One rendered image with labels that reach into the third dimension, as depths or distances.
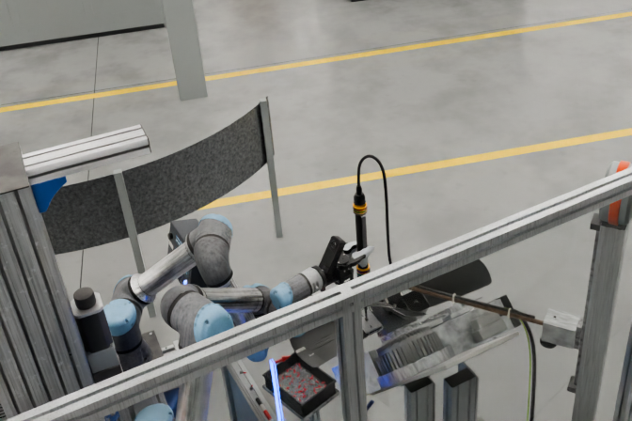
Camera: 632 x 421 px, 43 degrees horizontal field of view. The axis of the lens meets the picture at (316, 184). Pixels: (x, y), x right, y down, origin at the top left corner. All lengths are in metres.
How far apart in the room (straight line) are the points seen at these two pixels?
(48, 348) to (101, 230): 2.01
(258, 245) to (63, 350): 2.83
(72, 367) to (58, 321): 0.16
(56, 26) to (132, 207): 4.46
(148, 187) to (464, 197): 2.17
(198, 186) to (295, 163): 1.54
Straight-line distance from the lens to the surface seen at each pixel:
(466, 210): 5.27
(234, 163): 4.55
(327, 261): 2.43
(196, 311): 2.13
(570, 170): 5.75
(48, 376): 2.43
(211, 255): 2.59
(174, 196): 4.37
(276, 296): 2.37
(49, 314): 2.29
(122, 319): 2.78
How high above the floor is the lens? 3.05
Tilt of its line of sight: 33 degrees down
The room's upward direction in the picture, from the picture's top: 5 degrees counter-clockwise
